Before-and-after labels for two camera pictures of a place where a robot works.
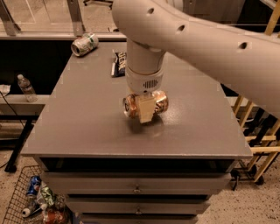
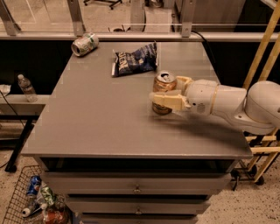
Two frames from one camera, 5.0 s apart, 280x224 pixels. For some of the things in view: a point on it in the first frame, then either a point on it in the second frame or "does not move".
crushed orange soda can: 131,105 -> 164,80
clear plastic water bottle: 27,88 does not move
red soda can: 56,216 does not move
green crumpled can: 48,196 does not move
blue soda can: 34,185 does not move
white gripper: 143,82 -> 201,94
